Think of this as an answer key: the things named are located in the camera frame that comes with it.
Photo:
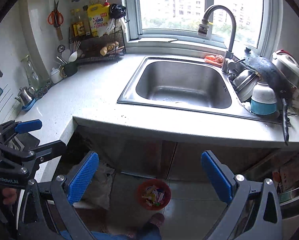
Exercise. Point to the chrome faucet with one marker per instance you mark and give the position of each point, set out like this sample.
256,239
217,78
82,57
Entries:
203,29

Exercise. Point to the small steel teapot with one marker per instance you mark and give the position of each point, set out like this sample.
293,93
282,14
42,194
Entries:
25,95

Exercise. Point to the person's left hand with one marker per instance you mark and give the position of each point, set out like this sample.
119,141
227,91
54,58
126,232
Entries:
9,195

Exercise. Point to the yellow detergent bottle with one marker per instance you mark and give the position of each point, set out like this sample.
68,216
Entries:
98,17

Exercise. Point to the orange handled scissors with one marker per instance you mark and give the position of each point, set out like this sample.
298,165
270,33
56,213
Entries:
55,18

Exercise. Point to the black wire rack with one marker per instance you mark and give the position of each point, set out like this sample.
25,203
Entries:
96,49

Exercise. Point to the glass pitcher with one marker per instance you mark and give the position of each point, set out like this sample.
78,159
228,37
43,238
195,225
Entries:
32,76

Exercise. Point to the white blue bowl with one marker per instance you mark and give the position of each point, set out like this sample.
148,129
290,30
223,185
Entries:
263,100

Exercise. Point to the stainless steel pot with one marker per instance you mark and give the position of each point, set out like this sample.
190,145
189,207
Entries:
244,84

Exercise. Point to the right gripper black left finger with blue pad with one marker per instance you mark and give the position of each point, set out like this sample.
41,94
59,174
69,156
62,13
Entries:
37,221

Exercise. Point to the person's blue jeans leg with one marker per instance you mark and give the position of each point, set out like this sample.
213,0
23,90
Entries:
149,231

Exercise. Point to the orange cloth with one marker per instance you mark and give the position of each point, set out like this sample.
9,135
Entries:
216,60

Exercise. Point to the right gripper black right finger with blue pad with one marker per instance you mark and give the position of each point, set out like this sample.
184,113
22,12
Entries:
252,208

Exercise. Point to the white sack bags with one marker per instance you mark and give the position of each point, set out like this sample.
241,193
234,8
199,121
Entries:
98,192

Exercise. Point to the white ceramic cup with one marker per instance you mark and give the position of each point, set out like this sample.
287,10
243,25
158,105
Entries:
55,75

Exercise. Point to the stainless steel sink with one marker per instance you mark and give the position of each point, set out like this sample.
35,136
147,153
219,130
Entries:
190,85

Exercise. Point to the white rice cooker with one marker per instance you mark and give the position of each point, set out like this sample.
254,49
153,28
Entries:
287,65

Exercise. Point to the black wok pan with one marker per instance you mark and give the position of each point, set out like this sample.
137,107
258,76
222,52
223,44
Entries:
276,81

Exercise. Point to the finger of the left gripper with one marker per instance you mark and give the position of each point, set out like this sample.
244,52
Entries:
28,126
48,151

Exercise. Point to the dark green mug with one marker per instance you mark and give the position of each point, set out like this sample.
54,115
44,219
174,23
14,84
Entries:
68,69

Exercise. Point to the red trash bin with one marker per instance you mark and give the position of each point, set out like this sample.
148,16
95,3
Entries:
153,195

